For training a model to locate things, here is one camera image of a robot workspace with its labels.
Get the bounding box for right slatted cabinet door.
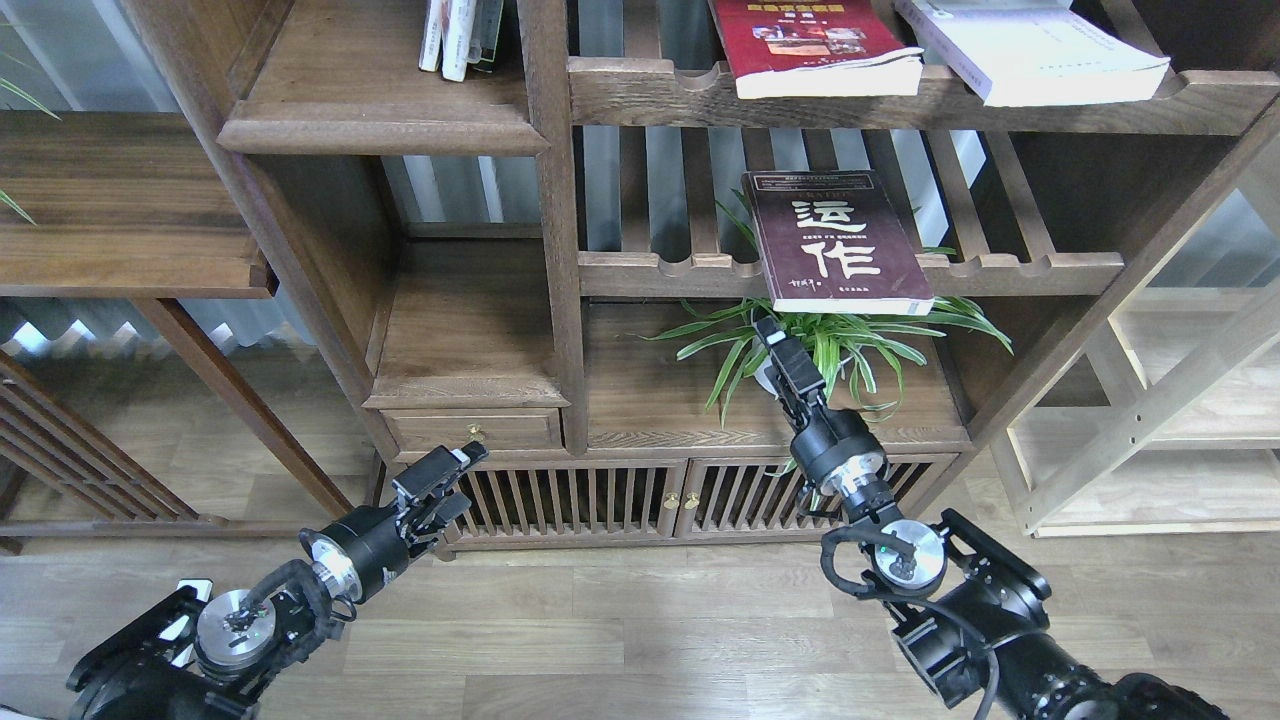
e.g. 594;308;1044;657
676;455;957;543

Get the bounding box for green spider plant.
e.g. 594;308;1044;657
643;190;1012;512

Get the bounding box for red book on top shelf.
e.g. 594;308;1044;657
710;1;923;100

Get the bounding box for slatted cabinet door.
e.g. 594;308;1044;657
445;460;687;551
676;455;957;543

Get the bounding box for left slatted cabinet door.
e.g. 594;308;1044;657
445;460;687;551

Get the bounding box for white plant pot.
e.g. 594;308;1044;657
751;341;778;398

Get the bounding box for dark wooden side table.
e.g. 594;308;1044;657
1;111;352;537

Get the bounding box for small wooden drawer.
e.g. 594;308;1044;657
381;407;561;454

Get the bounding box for light wooden shelf unit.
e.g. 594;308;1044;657
991;141;1279;537

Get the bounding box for dark wooden bookshelf cabinet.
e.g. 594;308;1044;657
125;1;1277;510

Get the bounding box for dark red book white characters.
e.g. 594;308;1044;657
742;170;934;316

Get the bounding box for white bar on floor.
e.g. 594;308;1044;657
160;580;214;669

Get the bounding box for transparent upright folder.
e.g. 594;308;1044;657
467;0;506;73

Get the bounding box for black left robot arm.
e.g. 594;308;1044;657
67;442;488;719

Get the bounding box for green plant leaves far left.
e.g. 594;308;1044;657
1;76;63;227

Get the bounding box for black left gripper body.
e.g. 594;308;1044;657
300;497;444;603

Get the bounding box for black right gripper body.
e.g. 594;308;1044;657
778;386;890;501

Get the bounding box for wooden slatted rack left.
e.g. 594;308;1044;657
1;354;236;553

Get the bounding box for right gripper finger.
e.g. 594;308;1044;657
753;316;826;401

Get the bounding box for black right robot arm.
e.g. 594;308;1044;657
755;316;1222;719

